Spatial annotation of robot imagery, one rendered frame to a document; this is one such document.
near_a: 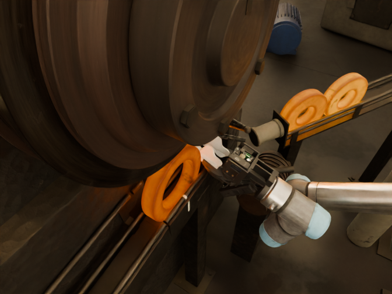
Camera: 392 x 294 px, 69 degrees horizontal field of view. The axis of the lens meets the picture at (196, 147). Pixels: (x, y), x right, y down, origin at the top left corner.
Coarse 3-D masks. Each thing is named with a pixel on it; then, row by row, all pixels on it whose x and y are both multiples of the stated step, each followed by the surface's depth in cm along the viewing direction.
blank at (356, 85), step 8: (352, 72) 87; (336, 80) 87; (344, 80) 85; (352, 80) 85; (360, 80) 86; (328, 88) 88; (336, 88) 86; (344, 88) 86; (352, 88) 87; (360, 88) 89; (328, 96) 87; (336, 96) 87; (352, 96) 92; (360, 96) 92; (328, 104) 88; (336, 104) 90; (344, 104) 93; (352, 104) 94; (328, 112) 91
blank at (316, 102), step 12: (300, 96) 82; (312, 96) 82; (324, 96) 84; (288, 108) 83; (300, 108) 84; (312, 108) 88; (324, 108) 89; (288, 120) 85; (300, 120) 91; (312, 120) 90
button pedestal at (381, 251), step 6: (390, 228) 137; (384, 234) 135; (390, 234) 135; (384, 240) 133; (390, 240) 133; (378, 246) 131; (384, 246) 131; (390, 246) 130; (378, 252) 129; (384, 252) 129; (390, 252) 129; (390, 258) 127
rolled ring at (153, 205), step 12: (180, 156) 58; (192, 156) 64; (168, 168) 56; (192, 168) 68; (156, 180) 56; (168, 180) 58; (180, 180) 70; (192, 180) 70; (144, 192) 57; (156, 192) 56; (180, 192) 69; (144, 204) 58; (156, 204) 58; (168, 204) 66; (156, 216) 60
